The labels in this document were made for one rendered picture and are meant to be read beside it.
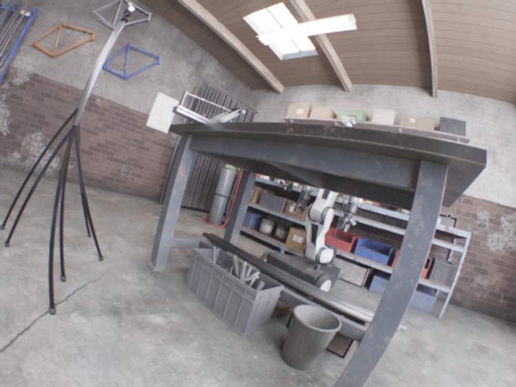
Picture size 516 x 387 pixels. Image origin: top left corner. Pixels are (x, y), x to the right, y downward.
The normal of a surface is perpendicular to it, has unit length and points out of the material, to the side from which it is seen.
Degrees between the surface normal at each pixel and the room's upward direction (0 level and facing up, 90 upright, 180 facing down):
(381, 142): 90
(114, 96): 90
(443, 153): 90
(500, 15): 174
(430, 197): 90
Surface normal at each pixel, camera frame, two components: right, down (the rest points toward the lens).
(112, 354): 0.29, -0.96
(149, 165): 0.72, 0.22
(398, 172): -0.62, -0.18
